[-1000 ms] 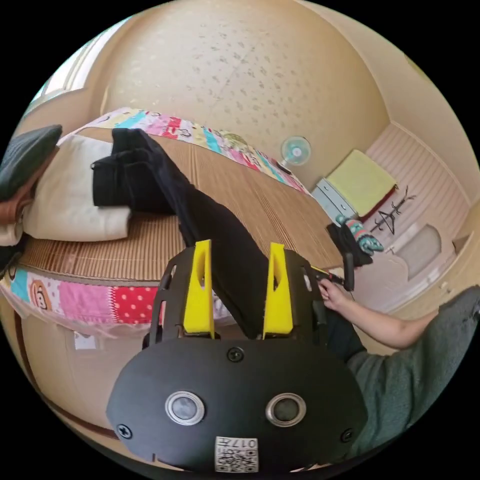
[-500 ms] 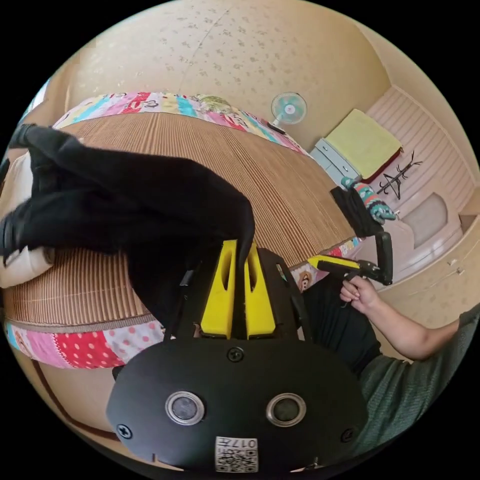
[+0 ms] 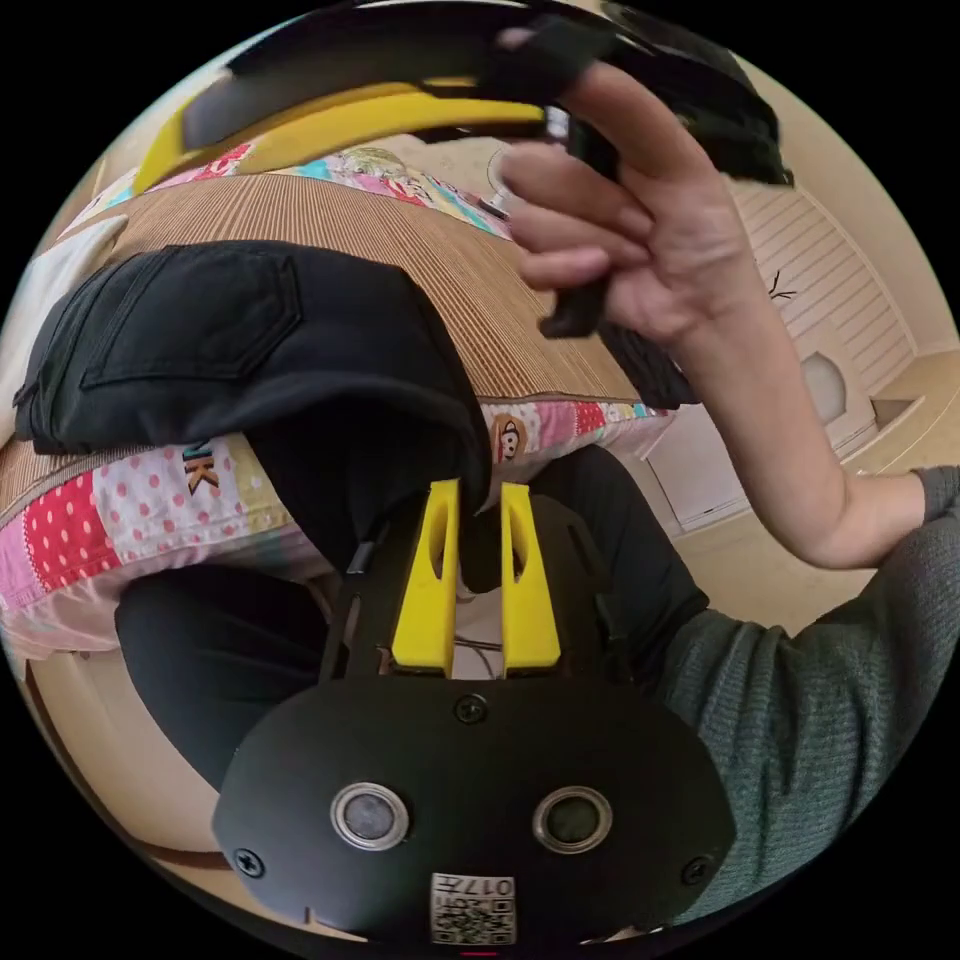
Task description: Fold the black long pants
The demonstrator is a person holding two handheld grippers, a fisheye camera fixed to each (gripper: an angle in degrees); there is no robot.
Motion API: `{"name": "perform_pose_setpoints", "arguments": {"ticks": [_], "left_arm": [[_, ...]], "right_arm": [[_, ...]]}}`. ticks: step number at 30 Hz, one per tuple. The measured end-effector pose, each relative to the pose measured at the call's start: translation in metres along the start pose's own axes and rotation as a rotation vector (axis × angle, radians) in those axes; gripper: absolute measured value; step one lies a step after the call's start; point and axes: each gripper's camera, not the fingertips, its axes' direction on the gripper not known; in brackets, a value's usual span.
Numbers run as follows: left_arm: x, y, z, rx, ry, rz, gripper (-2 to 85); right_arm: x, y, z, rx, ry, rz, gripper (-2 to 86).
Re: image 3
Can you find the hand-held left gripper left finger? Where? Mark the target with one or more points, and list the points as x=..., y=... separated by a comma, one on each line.
x=421, y=622

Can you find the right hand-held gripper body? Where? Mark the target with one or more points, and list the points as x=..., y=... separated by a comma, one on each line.
x=345, y=75

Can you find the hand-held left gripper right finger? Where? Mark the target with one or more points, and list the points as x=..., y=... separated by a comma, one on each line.
x=529, y=622

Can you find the black long pants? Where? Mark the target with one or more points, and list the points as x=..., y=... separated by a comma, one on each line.
x=225, y=352

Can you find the person's right forearm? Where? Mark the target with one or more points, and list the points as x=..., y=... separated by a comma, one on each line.
x=780, y=435

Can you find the person's right hand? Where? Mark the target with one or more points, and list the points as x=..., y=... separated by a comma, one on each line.
x=675, y=247

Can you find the bed with woven mat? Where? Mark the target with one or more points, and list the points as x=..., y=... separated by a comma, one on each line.
x=465, y=285

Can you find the person's body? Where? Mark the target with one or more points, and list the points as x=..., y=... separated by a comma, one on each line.
x=810, y=720

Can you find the white slatted cupboard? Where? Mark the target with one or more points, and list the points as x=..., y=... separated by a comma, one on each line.
x=840, y=285

